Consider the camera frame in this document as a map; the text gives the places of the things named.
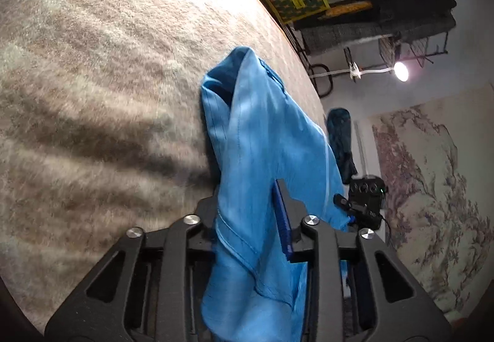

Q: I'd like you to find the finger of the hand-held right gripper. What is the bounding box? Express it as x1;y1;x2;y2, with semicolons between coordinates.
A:
332;193;353;212

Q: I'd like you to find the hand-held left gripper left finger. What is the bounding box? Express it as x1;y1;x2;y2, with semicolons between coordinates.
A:
44;197;219;342

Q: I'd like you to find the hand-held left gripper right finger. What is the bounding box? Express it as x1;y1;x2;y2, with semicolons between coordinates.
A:
272;179;453;342

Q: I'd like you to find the light blue striped jacket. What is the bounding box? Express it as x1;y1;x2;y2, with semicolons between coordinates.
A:
200;46;350;342

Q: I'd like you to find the black metal clothes rack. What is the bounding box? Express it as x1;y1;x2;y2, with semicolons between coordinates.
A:
281;0;453;96

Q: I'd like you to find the dark blue crumpled cloth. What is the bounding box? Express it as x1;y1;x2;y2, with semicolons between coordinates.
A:
326;107;358;185

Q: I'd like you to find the black chair back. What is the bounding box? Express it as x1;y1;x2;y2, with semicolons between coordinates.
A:
308;63;333;98

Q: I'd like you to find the white clip lamp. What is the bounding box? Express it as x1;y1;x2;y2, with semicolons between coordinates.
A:
348;60;411;83

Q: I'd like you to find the grey plaid hanging coat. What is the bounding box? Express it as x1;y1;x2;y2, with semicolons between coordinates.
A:
300;13;457;56

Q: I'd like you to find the orange hanging scarf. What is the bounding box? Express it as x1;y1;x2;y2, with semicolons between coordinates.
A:
326;0;374;19

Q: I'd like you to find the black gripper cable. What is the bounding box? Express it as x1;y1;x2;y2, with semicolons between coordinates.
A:
381;210;391;247

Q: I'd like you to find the landscape wall tapestry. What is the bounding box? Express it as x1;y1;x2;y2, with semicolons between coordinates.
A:
370;92;494;324

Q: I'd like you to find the white lamp cable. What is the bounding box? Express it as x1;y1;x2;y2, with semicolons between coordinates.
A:
310;69;352;79

